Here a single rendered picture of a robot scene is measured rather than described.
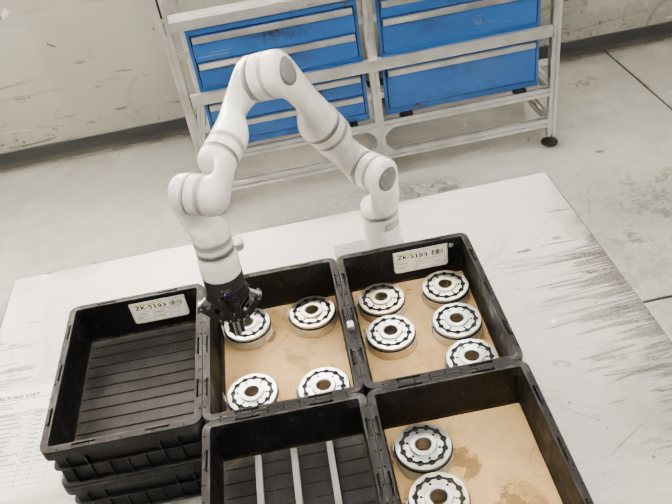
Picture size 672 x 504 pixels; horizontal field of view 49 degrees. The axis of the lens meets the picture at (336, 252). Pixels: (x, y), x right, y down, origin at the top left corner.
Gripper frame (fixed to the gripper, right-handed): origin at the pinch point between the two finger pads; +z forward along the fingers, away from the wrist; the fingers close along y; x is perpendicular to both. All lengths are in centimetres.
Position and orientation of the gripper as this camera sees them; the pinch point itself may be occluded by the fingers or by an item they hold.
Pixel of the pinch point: (237, 325)
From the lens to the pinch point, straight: 145.1
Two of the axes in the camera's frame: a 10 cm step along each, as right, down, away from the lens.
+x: -1.4, -6.0, 7.9
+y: 9.8, -1.8, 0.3
